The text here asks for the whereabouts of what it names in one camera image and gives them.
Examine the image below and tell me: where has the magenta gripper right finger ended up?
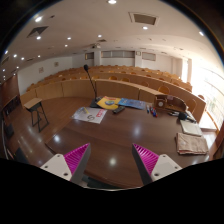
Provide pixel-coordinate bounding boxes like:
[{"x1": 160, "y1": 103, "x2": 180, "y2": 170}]
[{"x1": 132, "y1": 143, "x2": 181, "y2": 185}]

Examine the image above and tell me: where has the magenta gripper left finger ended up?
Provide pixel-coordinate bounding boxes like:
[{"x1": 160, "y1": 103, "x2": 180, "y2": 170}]
[{"x1": 41, "y1": 143, "x2": 91, "y2": 184}]

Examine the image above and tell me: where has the folded beige towel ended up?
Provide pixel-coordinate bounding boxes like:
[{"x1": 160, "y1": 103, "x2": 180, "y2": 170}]
[{"x1": 176, "y1": 133, "x2": 208, "y2": 155}]

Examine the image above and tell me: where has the white laptop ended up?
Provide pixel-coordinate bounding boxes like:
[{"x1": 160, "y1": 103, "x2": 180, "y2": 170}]
[{"x1": 180, "y1": 120, "x2": 202, "y2": 136}]

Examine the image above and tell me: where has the black device on desk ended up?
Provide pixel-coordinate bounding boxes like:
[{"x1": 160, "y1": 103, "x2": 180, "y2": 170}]
[{"x1": 178, "y1": 112, "x2": 187, "y2": 120}]

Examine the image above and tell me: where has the black gooseneck microphone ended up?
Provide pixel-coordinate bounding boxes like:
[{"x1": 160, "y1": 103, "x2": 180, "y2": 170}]
[{"x1": 83, "y1": 64, "x2": 100, "y2": 108}]

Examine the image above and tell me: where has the black remote control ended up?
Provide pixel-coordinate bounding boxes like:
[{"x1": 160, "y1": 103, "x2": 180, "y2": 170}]
[{"x1": 112, "y1": 106, "x2": 125, "y2": 114}]

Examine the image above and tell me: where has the wooden lectern box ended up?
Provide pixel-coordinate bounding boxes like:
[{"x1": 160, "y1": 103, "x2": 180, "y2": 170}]
[{"x1": 154, "y1": 94, "x2": 186, "y2": 112}]

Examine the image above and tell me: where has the blue booklet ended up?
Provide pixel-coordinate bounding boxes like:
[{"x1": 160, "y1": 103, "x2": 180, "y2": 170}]
[{"x1": 118, "y1": 98, "x2": 146, "y2": 110}]

